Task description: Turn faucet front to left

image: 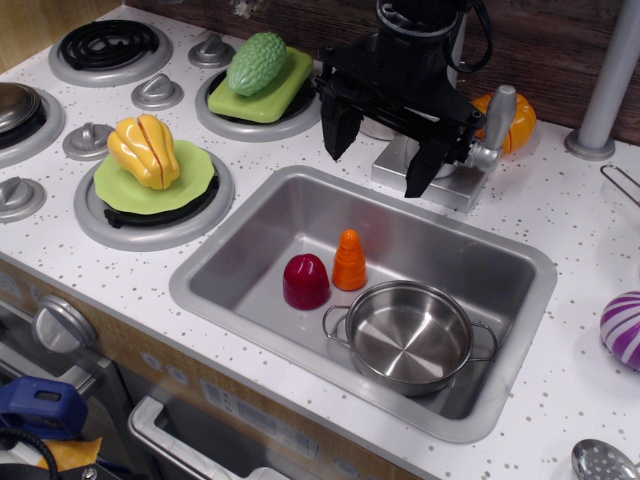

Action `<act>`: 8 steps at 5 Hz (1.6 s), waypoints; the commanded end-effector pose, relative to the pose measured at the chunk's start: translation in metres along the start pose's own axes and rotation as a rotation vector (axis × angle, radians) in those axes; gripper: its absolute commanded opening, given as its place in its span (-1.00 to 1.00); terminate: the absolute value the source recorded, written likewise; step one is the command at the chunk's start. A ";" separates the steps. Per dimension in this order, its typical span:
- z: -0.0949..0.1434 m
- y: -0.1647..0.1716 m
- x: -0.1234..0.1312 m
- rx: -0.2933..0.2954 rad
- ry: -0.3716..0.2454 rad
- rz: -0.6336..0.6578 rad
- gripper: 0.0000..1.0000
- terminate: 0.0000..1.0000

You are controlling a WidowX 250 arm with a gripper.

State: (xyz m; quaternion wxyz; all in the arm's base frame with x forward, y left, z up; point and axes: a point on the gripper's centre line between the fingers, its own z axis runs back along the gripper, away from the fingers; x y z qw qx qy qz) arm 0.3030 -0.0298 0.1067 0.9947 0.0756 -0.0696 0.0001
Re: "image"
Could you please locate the light green round plate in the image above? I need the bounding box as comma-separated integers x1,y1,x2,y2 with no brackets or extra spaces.
93,140,216,215

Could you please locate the orange toy carrot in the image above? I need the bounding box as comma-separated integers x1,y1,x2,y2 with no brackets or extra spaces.
332,229,367,291

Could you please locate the silver sink basin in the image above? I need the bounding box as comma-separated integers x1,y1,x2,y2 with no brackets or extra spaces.
168,165,559,445

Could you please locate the grey oven dial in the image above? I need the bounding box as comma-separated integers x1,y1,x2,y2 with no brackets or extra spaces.
31,295,98,354

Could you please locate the green toy bitter gourd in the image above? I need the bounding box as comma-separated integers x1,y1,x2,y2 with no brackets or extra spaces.
226,32,287,97

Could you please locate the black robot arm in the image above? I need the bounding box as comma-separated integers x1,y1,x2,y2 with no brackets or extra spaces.
316,1,493,198

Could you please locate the blue clamp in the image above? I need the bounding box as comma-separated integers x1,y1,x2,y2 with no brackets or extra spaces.
1,376,88,440

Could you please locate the left stove burner ring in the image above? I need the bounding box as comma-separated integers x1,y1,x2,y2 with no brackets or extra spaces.
0,82,67,170

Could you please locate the green rectangular tray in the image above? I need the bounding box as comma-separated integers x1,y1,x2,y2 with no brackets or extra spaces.
207,47,313,124

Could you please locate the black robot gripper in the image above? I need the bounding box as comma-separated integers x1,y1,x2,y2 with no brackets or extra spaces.
316,35,486,198

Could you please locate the silver toy faucet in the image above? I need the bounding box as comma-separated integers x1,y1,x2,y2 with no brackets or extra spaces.
371,85,517,212

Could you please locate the grey stove knob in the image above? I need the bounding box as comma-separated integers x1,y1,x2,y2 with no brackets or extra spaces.
62,122,114,161
188,33,236,69
1,177,47,224
131,73,184,111

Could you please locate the purple striped toy ball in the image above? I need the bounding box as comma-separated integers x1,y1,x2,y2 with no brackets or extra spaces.
600,291,639,370

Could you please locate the back right stove burner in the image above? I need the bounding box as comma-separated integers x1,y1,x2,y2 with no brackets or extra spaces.
195,71,321,143

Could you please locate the silver oven door handle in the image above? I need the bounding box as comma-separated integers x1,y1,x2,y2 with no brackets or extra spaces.
127,394,281,480

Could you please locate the orange toy pumpkin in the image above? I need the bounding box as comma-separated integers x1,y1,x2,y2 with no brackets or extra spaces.
471,93,537,156

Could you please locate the front right stove burner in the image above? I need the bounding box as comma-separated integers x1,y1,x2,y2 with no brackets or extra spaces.
73,152,235,252

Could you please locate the dark red toy vegetable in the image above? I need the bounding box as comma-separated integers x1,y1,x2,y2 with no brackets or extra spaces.
283,253,331,310

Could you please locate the silver slotted spoon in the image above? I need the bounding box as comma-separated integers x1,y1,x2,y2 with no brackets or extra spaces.
571,439,639,479

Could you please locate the black coil stove burner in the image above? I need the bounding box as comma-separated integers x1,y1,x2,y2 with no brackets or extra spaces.
48,20,173,88

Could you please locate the grey vertical pole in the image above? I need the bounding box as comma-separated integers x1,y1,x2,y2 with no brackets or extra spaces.
565,0,639,161

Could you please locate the yellow toy star fruit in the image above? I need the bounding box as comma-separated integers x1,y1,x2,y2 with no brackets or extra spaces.
107,114,180,190

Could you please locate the metal wire utensil handle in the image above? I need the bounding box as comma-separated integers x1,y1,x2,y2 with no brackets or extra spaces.
600,164,640,207

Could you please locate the steel pot lid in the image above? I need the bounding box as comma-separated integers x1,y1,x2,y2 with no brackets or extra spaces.
0,82,46,135

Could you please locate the small steel pot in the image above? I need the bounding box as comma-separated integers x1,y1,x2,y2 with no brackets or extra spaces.
322,280,499,397

